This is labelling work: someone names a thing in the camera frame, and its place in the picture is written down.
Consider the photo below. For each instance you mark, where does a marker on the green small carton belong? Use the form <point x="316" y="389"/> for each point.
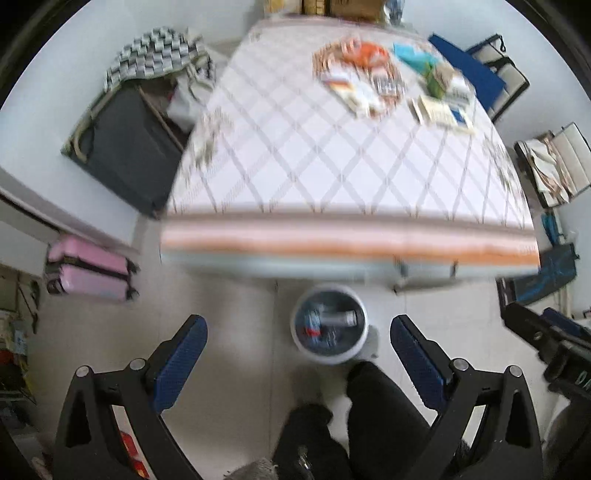
<point x="437" y="78"/>

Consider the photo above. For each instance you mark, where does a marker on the grey fluffy slipper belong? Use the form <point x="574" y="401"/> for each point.
<point x="251" y="470"/>

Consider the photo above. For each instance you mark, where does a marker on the teal packet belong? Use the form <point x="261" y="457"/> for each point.
<point x="413" y="55"/>

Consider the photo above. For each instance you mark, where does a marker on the white cloth bag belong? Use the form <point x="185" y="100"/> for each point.
<point x="191" y="99"/>

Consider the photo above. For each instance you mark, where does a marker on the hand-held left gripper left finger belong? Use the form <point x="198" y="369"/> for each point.
<point x="181" y="357"/>

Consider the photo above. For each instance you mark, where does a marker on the cluttered shelf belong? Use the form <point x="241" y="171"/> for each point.
<point x="16" y="341"/>

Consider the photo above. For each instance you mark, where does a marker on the person's right leg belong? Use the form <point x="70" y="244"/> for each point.
<point x="383" y="415"/>

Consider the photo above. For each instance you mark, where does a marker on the person's leg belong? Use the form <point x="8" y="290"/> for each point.
<point x="383" y="415"/>
<point x="309" y="438"/>

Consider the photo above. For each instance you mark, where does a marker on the striped small packet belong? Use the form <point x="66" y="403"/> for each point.
<point x="388" y="85"/>

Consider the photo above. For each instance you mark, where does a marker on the blue and red wrapper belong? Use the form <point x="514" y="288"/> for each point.
<point x="314" y="323"/>

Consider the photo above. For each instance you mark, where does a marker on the grey fabric storage box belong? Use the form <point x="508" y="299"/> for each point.
<point x="510" y="78"/>

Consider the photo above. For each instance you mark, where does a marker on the table with patterned cloth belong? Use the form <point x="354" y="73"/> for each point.
<point x="300" y="161"/>

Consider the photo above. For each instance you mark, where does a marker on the blue chair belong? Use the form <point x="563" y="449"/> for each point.
<point x="466" y="69"/>

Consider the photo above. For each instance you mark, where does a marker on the beige paper packet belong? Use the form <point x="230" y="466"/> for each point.
<point x="436" y="113"/>

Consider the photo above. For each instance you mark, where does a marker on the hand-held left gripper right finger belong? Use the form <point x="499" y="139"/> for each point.
<point x="414" y="360"/>

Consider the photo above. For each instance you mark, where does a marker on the red box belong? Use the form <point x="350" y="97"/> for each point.
<point x="131" y="454"/>

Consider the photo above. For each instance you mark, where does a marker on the dark grey suitcase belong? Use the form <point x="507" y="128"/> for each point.
<point x="129" y="147"/>

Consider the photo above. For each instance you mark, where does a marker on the white and blue packet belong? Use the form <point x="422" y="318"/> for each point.
<point x="461" y="90"/>

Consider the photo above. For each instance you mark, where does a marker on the checkered black white cloth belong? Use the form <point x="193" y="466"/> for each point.
<point x="150" y="55"/>

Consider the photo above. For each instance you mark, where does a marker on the white snack packet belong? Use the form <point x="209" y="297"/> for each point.
<point x="360" y="94"/>

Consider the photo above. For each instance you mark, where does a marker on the white round waste bin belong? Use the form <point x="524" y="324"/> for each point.
<point x="330" y="348"/>

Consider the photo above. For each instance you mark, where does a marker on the orange snack packet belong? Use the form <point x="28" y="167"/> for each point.
<point x="369" y="53"/>

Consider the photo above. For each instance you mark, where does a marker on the pink suitcase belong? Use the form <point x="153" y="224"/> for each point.
<point x="87" y="272"/>

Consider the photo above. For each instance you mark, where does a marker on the person's left leg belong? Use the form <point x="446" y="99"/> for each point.
<point x="309" y="438"/>

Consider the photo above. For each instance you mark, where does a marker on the open fabric storage box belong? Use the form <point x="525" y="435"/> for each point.
<point x="554" y="161"/>

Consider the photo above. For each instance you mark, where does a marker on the cardboard boxes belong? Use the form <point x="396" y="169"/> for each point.
<point x="332" y="7"/>

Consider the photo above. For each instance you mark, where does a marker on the clear plastic bottle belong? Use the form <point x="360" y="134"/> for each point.
<point x="340" y="318"/>

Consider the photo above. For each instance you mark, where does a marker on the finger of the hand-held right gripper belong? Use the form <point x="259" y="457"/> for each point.
<point x="531" y="328"/>

